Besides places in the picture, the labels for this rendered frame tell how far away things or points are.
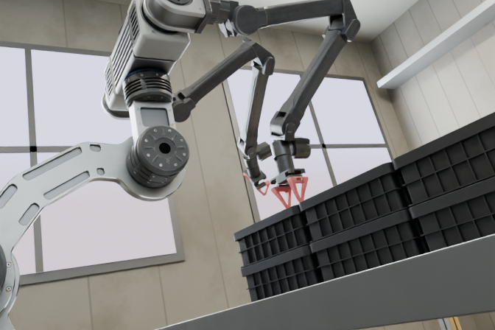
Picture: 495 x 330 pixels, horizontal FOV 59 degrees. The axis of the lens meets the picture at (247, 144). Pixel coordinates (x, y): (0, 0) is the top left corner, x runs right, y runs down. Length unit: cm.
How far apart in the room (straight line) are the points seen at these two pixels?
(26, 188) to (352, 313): 94
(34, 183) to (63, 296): 149
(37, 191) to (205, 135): 211
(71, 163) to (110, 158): 10
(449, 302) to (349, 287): 9
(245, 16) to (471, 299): 102
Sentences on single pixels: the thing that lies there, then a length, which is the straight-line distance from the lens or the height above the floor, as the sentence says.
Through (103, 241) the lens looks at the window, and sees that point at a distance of 269.
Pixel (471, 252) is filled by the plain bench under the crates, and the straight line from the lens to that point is 30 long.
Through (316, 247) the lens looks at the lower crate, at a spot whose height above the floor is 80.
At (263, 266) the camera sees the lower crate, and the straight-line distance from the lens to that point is 131.
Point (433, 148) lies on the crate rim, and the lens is 97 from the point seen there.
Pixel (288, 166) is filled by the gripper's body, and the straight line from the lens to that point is 132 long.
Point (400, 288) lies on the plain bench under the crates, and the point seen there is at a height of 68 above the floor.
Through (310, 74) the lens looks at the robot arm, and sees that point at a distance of 138.
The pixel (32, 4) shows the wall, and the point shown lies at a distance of 340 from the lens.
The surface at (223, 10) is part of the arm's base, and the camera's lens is 120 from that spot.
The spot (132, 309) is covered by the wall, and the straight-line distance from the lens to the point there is 268.
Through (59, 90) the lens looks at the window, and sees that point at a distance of 301.
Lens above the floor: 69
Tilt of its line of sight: 21 degrees up
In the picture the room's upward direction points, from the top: 14 degrees counter-clockwise
